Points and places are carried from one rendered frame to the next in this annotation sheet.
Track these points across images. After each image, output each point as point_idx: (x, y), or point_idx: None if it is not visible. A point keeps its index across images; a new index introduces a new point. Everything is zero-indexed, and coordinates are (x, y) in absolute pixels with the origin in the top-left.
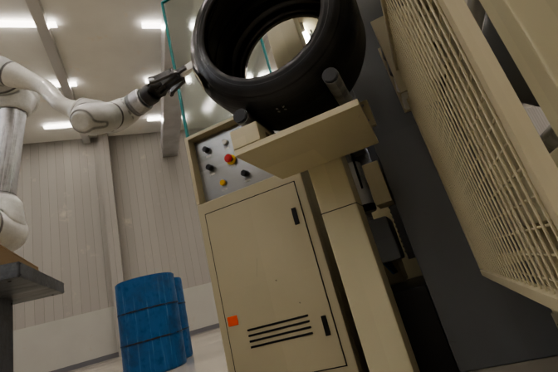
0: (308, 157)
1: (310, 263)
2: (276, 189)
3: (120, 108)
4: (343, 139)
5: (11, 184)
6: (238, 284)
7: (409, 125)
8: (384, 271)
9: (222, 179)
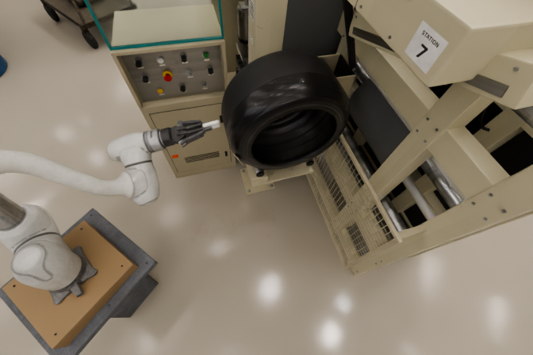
0: None
1: (224, 136)
2: (211, 105)
3: (151, 159)
4: None
5: (19, 210)
6: (179, 144)
7: None
8: None
9: (160, 89)
